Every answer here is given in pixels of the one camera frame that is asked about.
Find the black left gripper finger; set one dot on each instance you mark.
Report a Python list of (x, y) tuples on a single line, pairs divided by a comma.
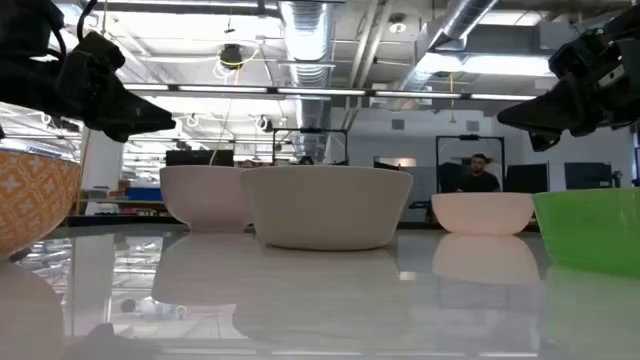
[(122, 136), (145, 120)]

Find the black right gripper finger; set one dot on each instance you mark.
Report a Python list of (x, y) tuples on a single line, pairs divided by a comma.
[(542, 140), (540, 115)]

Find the small white bowl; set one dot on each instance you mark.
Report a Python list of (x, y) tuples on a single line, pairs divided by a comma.
[(482, 215)]

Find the orange patterned bowl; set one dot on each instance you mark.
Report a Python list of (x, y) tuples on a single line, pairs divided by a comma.
[(30, 200)]

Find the large beige bowl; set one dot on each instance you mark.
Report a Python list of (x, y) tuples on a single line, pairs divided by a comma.
[(325, 210)]

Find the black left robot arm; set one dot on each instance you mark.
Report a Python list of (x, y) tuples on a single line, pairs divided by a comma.
[(25, 75)]

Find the white building column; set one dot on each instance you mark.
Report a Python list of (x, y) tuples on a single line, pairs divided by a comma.
[(102, 170)]

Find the blue storage bin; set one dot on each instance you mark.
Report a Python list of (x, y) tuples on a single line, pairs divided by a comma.
[(144, 194)]

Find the pink ceramic bowl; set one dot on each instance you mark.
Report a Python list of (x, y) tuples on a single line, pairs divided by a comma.
[(200, 200)]

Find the green plastic bowl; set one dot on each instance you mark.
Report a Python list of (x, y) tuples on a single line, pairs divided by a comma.
[(595, 230)]

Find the long ceiling light strip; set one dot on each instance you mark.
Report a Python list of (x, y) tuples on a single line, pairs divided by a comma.
[(320, 91)]

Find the square wall vent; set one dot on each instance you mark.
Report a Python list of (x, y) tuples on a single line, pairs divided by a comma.
[(472, 125), (397, 124)]

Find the black metal frame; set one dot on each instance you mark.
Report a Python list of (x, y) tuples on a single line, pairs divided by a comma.
[(470, 137), (310, 131)]

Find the slanted silver ventilation duct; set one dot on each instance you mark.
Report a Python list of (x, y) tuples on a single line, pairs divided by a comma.
[(450, 30)]

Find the round silver ventilation duct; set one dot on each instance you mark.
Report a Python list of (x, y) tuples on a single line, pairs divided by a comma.
[(307, 40)]

